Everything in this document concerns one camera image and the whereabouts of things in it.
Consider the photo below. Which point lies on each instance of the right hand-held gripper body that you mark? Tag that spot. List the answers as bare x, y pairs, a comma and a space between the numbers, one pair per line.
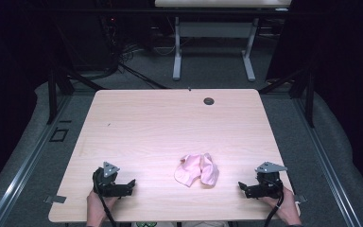
269, 187

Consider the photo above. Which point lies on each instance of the aluminium floor rail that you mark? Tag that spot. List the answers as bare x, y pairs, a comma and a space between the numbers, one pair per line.
28, 167
324, 164

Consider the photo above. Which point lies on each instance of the black equipment rack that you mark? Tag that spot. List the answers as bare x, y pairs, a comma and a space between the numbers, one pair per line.
110, 31

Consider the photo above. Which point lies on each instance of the grey metal bracket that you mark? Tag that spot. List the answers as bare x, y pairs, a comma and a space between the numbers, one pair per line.
302, 198
56, 199

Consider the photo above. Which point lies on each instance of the person's right hand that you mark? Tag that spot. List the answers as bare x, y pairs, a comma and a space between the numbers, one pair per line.
286, 206

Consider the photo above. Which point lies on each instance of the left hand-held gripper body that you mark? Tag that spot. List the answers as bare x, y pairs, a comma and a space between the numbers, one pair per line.
105, 184

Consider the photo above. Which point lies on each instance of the person's left hand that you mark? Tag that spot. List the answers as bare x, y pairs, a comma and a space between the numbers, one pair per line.
96, 206

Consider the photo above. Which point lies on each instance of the white desk with grey legs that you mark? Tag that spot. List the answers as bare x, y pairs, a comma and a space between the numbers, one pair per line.
214, 30

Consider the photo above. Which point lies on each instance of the green printed clothing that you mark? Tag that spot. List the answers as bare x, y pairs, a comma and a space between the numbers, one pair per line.
146, 224

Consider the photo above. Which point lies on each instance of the black metal stand frame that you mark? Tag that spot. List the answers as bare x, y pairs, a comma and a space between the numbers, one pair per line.
52, 94
310, 101

